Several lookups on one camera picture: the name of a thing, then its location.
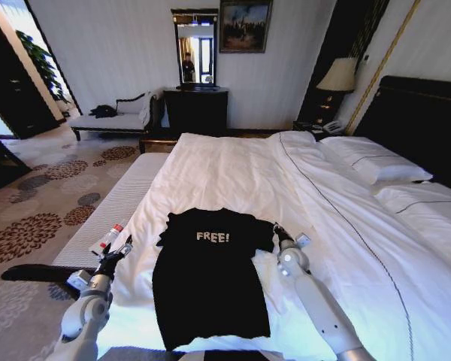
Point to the person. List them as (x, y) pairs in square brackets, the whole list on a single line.
[(188, 69)]

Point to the black garment pile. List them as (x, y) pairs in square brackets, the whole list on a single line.
[(103, 111)]

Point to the dark wooden low table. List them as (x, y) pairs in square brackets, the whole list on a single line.
[(158, 144)]

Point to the dark wooden wardrobe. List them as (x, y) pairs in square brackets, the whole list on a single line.
[(15, 94)]

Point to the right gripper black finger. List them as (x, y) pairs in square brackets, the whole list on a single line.
[(277, 228)]

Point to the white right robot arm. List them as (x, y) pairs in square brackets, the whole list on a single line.
[(315, 297)]

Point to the black FREE! T-shirt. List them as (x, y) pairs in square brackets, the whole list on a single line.
[(210, 282)]

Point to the white pillow with dark piping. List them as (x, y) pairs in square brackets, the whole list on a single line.
[(428, 207), (376, 161)]

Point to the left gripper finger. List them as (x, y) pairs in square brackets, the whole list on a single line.
[(125, 248), (107, 254)]

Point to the white throw blanket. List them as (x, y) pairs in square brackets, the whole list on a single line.
[(147, 109)]

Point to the table lamp with cream shade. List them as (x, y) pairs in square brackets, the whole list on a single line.
[(337, 77)]

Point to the white striped bed bench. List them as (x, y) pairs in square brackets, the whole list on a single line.
[(109, 210)]

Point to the black dresser cabinet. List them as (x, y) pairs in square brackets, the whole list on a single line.
[(195, 111)]

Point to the dark nightstand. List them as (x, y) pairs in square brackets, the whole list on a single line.
[(308, 126)]

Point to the white chaise longue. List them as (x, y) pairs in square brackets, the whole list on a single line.
[(109, 122)]

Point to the robot front shell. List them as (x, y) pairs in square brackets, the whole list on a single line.
[(233, 357)]

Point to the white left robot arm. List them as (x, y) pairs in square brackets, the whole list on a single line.
[(82, 319)]

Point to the white paper card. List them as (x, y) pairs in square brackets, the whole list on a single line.
[(96, 249)]

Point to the framed dark painting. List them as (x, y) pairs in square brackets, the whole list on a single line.
[(245, 26)]

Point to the white bed duvet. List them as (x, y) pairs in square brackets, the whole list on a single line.
[(248, 180)]

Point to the green potted plant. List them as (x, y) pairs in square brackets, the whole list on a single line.
[(41, 64)]

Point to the dark framed mirror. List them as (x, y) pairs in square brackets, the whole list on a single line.
[(195, 49)]

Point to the black bed headboard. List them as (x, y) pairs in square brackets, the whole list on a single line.
[(417, 113)]

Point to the white telephone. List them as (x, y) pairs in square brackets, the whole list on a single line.
[(331, 126)]

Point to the clear bottle with red cap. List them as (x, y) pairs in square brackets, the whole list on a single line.
[(112, 235)]

